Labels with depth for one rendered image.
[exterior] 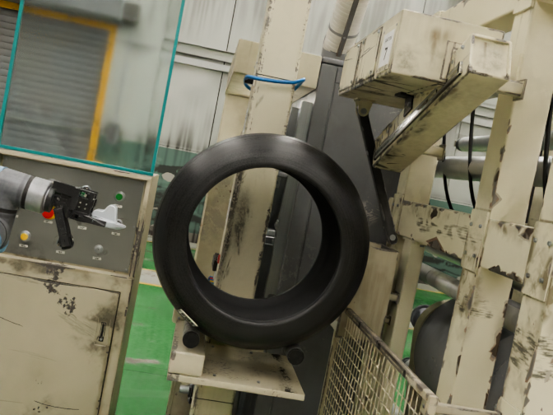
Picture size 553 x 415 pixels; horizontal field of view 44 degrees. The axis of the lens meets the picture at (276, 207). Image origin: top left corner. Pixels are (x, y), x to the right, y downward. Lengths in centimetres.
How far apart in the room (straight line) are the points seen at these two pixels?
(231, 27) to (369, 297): 930
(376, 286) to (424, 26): 88
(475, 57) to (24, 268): 170
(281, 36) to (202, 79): 894
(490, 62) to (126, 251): 151
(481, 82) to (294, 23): 81
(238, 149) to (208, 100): 933
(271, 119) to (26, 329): 115
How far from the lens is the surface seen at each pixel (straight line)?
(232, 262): 217
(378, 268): 217
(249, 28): 1125
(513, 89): 168
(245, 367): 203
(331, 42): 277
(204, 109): 1107
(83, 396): 265
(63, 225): 189
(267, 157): 175
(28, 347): 263
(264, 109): 216
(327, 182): 178
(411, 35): 162
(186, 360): 185
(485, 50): 157
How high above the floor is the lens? 137
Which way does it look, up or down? 3 degrees down
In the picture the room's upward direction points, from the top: 11 degrees clockwise
